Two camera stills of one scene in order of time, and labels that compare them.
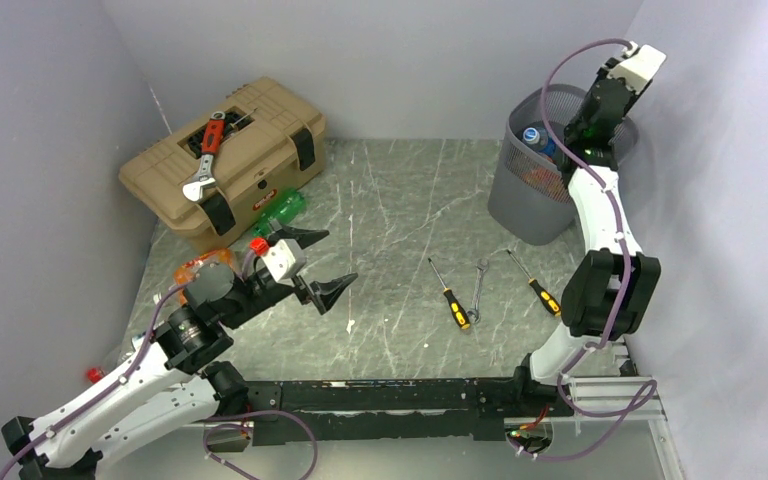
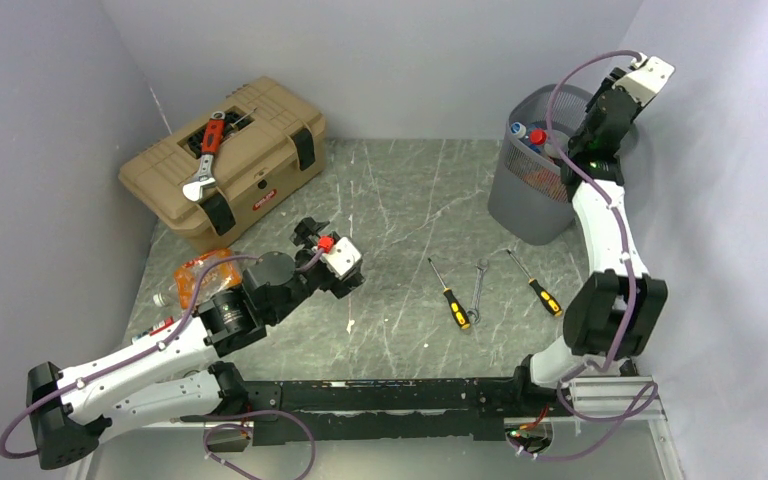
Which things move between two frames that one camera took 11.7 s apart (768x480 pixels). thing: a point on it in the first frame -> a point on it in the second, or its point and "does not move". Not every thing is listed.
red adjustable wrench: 212,141 does not move
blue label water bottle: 540,141 -> 522,134
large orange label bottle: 545,179 does not move
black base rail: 474,408 does not move
